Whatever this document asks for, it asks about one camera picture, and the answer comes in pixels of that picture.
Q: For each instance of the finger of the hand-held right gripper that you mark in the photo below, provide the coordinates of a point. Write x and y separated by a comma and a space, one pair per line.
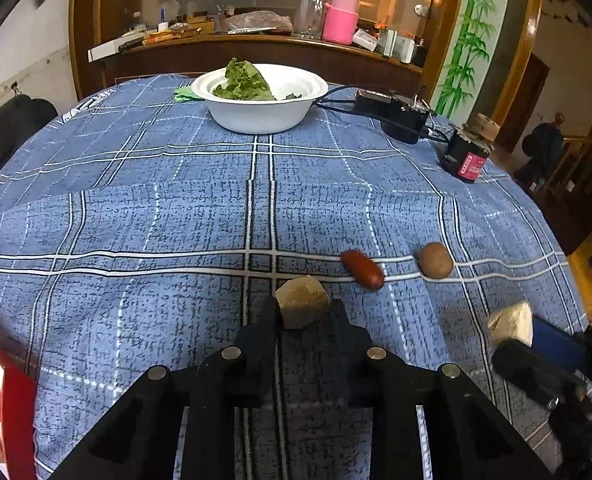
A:
556, 336
526, 367

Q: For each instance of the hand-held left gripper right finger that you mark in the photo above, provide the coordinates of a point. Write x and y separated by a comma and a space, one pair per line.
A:
343, 355

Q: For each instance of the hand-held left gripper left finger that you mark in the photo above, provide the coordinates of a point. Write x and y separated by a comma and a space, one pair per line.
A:
261, 355

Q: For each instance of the red-rimmed white tray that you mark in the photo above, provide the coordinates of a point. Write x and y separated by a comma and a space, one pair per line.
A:
18, 420

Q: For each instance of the red sausage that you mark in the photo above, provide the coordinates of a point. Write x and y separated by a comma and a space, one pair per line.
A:
362, 270

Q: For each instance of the round brown fruit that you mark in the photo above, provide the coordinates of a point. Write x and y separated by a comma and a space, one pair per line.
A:
435, 260

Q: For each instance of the blue plaid cloth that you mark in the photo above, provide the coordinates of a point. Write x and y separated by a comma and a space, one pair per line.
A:
176, 235

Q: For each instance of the wooden stair railing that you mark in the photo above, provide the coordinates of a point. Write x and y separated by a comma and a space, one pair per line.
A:
576, 160

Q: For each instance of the black jar with red label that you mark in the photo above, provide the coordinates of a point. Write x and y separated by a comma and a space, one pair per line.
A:
461, 152

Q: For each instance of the white bowl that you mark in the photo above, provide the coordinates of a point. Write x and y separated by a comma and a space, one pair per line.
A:
256, 112

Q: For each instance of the black electronic device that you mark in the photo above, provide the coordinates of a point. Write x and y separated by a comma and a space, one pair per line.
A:
393, 115

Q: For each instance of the green lettuce leaves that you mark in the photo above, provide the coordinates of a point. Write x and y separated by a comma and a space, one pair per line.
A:
246, 82

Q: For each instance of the small white boxes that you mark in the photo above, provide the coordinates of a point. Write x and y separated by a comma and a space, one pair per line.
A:
398, 45

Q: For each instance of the wooden cabinet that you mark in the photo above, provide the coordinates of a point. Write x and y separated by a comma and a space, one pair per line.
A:
126, 67

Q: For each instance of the crumpled clear plastic bag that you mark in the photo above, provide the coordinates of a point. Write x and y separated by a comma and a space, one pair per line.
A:
258, 22

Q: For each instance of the pink bottle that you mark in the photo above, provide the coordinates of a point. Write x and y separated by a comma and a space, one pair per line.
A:
341, 17

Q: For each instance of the long white box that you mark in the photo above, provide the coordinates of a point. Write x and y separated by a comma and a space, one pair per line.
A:
108, 50

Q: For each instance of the clear glass jar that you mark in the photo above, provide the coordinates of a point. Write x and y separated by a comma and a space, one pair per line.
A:
308, 12

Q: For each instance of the bamboo wall painting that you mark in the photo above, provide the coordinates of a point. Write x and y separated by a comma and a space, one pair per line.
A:
471, 25

